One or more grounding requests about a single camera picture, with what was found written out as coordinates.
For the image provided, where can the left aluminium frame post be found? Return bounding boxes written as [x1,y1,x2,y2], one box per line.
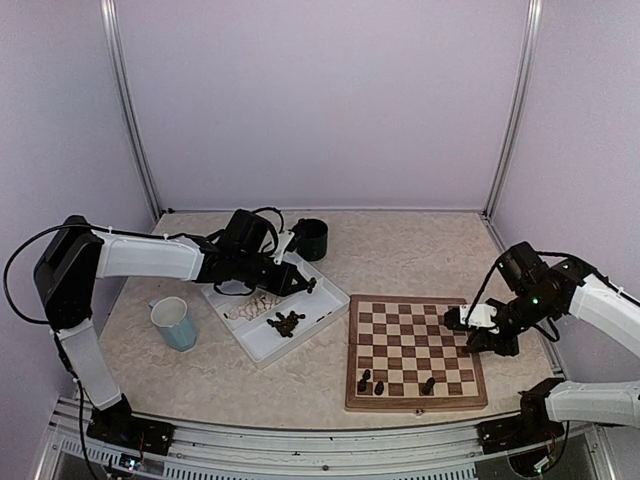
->
[100,0,163,221]

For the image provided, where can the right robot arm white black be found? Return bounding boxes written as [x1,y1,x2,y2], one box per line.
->
[445,242,639,444]

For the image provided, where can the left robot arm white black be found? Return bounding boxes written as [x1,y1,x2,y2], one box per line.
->
[34,209,317,445]

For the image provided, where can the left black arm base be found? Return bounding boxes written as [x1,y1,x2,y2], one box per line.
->
[87,394,175,456]

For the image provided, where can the dark chess piece pair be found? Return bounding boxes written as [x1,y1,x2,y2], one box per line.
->
[316,312,333,322]

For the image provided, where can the wooden chess board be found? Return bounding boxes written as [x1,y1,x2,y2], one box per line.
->
[345,294,488,413]

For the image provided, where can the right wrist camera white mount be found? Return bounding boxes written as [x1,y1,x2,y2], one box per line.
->
[443,303,499,335]

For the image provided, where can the right aluminium frame post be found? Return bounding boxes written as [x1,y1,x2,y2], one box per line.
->
[483,0,543,223]

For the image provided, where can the white divided plastic tray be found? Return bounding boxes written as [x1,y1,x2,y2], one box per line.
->
[202,253,349,369]

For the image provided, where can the pile of dark chess pieces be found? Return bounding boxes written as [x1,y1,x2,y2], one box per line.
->
[267,310,306,338]

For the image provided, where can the dark green cup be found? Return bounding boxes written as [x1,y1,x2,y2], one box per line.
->
[295,218,329,262]

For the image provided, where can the pile of white chess pieces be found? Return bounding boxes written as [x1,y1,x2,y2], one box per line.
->
[223,294,281,321]

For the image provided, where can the aluminium frame post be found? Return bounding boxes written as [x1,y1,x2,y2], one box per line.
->
[483,0,543,223]
[100,0,163,221]

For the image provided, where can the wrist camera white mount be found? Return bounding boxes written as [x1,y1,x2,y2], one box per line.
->
[271,230,295,265]
[443,303,499,335]

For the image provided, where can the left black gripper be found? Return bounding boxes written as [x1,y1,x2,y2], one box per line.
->
[234,250,308,297]

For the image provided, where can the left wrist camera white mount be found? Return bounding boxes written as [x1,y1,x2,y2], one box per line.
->
[271,230,295,265]

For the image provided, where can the light blue cup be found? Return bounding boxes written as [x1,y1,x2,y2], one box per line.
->
[149,296,197,352]

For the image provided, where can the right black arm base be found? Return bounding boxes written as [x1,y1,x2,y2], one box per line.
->
[476,378,570,454]

